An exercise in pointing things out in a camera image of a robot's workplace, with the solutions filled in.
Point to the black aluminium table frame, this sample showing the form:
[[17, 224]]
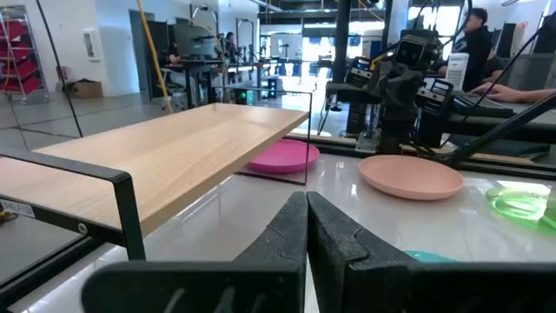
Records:
[[499, 135]]

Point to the cardboard box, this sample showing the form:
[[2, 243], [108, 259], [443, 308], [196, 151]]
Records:
[[86, 89]]

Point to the red bin rack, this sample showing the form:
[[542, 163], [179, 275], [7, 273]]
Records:
[[19, 56]]

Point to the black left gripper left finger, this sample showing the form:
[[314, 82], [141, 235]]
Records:
[[260, 282]]

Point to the teal transparent plate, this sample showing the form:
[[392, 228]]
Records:
[[428, 257]]

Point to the green transparent plate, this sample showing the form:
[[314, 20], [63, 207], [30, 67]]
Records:
[[517, 206]]

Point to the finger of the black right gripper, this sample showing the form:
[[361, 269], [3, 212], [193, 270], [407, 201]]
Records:
[[407, 84], [386, 80]]

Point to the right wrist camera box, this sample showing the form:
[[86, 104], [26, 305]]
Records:
[[410, 52]]

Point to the wooden shelf with black frame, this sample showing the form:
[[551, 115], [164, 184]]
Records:
[[174, 148]]

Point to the magenta opaque plate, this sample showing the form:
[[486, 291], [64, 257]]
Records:
[[282, 156]]

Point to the salmon pink opaque plate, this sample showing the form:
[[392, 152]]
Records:
[[410, 176]]

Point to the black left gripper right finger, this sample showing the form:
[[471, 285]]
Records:
[[369, 282]]

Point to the person's hand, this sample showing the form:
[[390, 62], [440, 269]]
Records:
[[495, 92]]

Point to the person's forearm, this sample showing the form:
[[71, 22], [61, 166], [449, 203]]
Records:
[[538, 95]]

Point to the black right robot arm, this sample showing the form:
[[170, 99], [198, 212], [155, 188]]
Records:
[[395, 130]]

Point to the person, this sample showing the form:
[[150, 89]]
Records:
[[475, 48]]

